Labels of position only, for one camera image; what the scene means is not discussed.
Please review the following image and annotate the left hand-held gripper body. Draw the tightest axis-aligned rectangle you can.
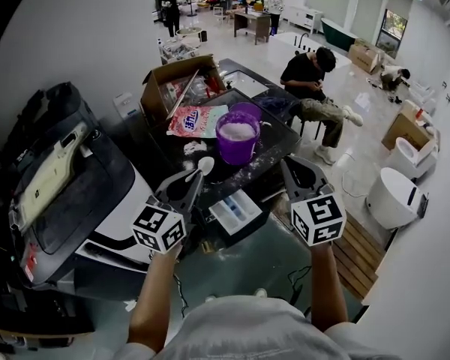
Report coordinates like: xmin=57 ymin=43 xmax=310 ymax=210
xmin=130 ymin=185 xmax=196 ymax=255

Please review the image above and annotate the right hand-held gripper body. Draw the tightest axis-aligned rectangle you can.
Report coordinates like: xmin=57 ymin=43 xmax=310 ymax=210
xmin=289 ymin=183 xmax=347 ymax=248

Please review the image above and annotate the white plastic spoon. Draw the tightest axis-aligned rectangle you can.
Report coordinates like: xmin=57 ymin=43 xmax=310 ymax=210
xmin=184 ymin=156 xmax=216 ymax=183

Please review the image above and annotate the white detergent drawer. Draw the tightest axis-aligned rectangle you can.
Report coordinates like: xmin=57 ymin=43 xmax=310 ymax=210
xmin=208 ymin=189 xmax=264 ymax=236

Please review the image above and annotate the white detergent powder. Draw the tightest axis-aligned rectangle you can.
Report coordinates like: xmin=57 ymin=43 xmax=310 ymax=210
xmin=218 ymin=121 xmax=257 ymax=142

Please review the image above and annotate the person's left forearm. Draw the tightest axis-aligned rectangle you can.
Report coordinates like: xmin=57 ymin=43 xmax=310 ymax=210
xmin=128 ymin=242 xmax=184 ymax=353

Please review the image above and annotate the person's right forearm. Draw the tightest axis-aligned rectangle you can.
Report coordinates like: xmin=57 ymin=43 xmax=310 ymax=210
xmin=308 ymin=239 xmax=350 ymax=334

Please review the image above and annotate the spilled white powder patch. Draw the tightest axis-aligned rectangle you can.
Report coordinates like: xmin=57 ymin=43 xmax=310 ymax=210
xmin=182 ymin=139 xmax=209 ymax=156

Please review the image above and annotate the pink detergent bag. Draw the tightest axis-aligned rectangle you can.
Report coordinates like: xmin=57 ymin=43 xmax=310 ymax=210
xmin=166 ymin=103 xmax=230 ymax=140

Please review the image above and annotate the large black white machine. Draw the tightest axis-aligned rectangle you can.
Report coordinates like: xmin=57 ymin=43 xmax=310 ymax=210
xmin=7 ymin=82 xmax=157 ymax=290

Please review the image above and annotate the wooden slat pallet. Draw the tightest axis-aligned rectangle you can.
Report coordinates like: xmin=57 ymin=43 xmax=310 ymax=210
xmin=279 ymin=196 xmax=386 ymax=301

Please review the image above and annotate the purple plastic bucket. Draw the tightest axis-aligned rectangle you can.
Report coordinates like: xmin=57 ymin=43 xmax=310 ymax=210
xmin=214 ymin=110 xmax=262 ymax=167

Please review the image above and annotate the round white toilet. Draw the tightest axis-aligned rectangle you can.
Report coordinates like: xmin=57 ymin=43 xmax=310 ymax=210
xmin=366 ymin=166 xmax=430 ymax=231

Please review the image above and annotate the purple bucket lid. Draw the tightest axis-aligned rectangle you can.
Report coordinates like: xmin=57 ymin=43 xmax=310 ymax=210
xmin=229 ymin=101 xmax=263 ymax=122

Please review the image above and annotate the open cardboard box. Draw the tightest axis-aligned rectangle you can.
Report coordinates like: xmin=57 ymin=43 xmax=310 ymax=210
xmin=139 ymin=53 xmax=227 ymax=125

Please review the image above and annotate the white toilet with open seat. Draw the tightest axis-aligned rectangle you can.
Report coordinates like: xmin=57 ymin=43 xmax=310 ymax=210
xmin=386 ymin=136 xmax=440 ymax=180

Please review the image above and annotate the cardboard box with white parts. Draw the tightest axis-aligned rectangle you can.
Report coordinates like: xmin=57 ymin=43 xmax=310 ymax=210
xmin=381 ymin=111 xmax=435 ymax=152

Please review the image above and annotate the black counter with sink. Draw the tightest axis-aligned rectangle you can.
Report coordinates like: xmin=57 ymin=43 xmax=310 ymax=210
xmin=217 ymin=58 xmax=299 ymax=108

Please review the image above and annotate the closed cardboard box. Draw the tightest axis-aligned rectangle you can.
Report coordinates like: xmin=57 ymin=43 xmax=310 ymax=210
xmin=347 ymin=42 xmax=384 ymax=75

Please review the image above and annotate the white bathtub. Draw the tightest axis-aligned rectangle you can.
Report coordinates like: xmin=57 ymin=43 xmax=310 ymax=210
xmin=272 ymin=31 xmax=353 ymax=71

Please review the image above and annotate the person's grey shirt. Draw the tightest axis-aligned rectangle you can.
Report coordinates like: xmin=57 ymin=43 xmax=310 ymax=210
xmin=111 ymin=294 xmax=382 ymax=360

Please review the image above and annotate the green bathtub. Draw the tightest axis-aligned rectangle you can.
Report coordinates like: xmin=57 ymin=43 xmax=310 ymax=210
xmin=319 ymin=17 xmax=359 ymax=53

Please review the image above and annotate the white low cabinet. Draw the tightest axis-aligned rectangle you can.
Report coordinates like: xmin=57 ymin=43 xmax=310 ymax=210
xmin=287 ymin=5 xmax=324 ymax=35

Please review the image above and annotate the brown wooden desk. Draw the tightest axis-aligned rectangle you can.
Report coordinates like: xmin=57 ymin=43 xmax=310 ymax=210
xmin=232 ymin=10 xmax=272 ymax=46

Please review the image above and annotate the white floor cable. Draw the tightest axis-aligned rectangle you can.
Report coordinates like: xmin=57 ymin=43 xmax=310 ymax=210
xmin=340 ymin=168 xmax=369 ymax=199

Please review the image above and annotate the black floor cable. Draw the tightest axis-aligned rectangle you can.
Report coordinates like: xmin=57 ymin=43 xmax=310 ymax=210
xmin=171 ymin=273 xmax=191 ymax=317

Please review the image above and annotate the white wall dispenser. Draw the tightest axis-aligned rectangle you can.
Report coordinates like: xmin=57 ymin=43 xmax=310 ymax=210
xmin=112 ymin=91 xmax=142 ymax=122

